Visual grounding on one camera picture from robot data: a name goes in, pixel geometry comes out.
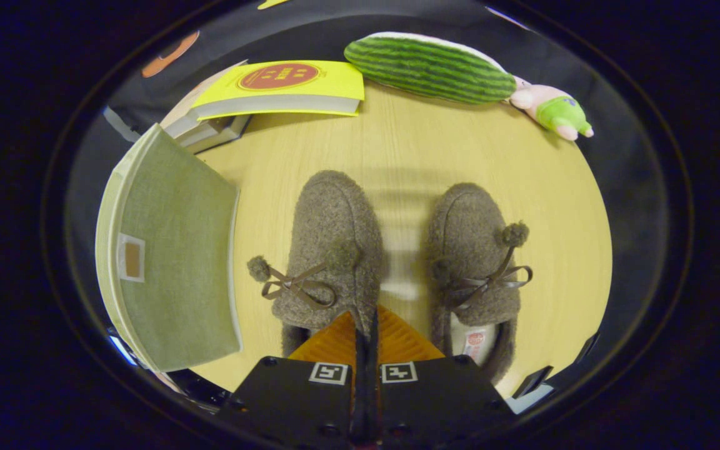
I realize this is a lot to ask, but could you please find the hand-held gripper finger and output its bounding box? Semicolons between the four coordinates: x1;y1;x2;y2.
366;304;518;450
215;309;368;450

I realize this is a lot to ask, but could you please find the brown fuzzy shoe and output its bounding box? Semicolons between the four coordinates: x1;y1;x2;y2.
247;170;387;358
424;182;533;385

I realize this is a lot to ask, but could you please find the green fabric storage box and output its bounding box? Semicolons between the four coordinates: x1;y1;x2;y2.
95;123;243;373

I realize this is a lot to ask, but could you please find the dark grey book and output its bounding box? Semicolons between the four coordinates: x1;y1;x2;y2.
176;112;253;155

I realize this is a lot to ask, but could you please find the yellow book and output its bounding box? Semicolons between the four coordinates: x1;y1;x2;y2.
191;60;366;121

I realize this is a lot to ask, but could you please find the beige book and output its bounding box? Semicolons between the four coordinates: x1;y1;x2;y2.
159;61;248;139

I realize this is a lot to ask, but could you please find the striped green watermelon plush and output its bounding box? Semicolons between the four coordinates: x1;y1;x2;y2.
343;32;518;105

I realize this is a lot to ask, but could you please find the pink and green plush toy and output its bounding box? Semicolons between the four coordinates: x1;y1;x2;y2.
510;76;594;141

